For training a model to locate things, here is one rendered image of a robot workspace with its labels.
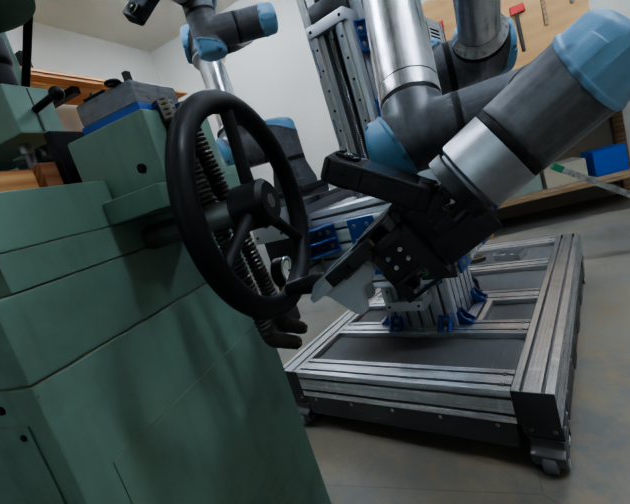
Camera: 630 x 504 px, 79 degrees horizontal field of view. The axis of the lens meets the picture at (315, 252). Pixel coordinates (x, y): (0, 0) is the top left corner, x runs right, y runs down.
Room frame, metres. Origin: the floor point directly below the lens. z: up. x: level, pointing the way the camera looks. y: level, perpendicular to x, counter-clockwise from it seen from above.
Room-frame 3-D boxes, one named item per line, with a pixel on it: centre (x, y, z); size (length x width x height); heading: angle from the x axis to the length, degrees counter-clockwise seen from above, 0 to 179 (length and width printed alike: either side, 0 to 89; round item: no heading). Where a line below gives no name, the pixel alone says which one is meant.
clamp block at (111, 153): (0.58, 0.18, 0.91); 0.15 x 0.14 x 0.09; 158
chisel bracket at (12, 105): (0.63, 0.39, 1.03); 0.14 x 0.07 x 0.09; 68
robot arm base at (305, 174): (1.32, -0.01, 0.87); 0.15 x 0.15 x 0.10
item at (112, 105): (0.58, 0.18, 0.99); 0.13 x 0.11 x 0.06; 158
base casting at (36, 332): (0.67, 0.48, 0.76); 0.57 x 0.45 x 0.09; 68
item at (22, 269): (0.60, 0.32, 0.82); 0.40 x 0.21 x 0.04; 158
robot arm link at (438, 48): (1.00, -0.40, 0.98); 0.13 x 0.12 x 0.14; 66
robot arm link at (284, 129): (1.32, 0.00, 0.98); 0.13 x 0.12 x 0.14; 97
